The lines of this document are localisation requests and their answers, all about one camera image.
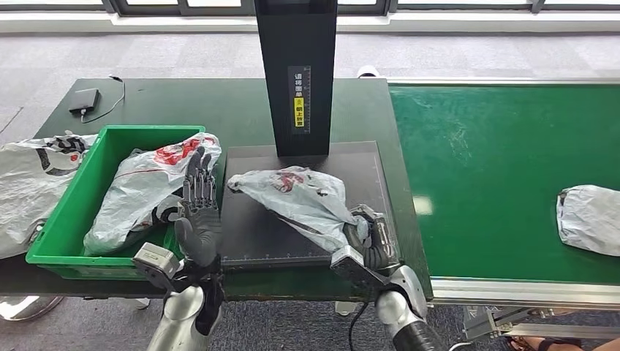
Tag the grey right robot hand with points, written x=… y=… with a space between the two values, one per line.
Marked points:
x=380 y=242

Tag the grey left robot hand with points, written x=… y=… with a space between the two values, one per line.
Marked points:
x=201 y=232

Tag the large grey parcel red print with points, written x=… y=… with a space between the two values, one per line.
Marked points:
x=131 y=194

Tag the grey parcel small logos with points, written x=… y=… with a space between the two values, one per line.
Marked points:
x=300 y=198

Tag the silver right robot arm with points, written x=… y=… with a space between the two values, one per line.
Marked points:
x=397 y=305

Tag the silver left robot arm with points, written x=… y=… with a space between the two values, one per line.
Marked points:
x=179 y=315

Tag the green belt conveyor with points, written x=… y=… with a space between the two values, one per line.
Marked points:
x=484 y=169

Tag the white parcel bag black print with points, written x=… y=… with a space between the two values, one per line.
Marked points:
x=24 y=194

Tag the black inbound scanning machine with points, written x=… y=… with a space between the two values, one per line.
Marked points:
x=295 y=48

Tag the small plain grey parcel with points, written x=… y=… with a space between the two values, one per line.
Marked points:
x=591 y=218

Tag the white table foot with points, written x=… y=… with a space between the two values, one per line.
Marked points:
x=345 y=310
x=140 y=304

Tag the green plastic crate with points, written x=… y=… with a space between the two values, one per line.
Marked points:
x=72 y=203

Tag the black power bank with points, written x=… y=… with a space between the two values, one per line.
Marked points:
x=84 y=100

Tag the person's foot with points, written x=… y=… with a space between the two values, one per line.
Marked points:
x=528 y=345

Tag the chrome round base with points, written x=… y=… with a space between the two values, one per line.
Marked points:
x=24 y=308

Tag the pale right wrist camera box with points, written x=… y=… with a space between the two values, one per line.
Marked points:
x=351 y=266

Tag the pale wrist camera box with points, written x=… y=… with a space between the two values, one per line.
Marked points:
x=155 y=261
x=351 y=266

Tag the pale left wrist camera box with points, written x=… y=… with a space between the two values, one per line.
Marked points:
x=155 y=261

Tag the aluminium conveyor support frame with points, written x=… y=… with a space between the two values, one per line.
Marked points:
x=479 y=320

